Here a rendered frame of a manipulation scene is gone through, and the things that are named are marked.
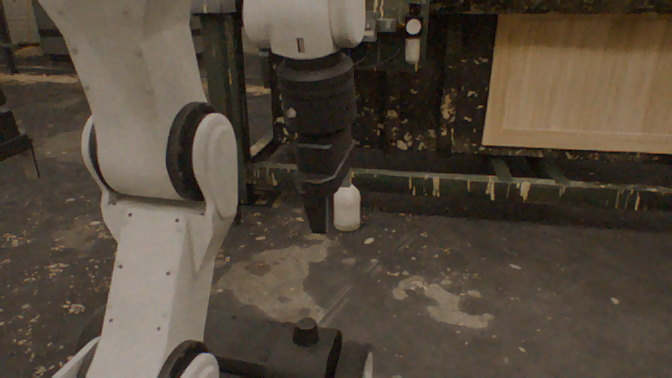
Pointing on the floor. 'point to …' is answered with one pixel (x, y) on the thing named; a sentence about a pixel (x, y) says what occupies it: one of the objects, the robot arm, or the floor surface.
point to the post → (218, 76)
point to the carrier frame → (429, 127)
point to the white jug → (347, 209)
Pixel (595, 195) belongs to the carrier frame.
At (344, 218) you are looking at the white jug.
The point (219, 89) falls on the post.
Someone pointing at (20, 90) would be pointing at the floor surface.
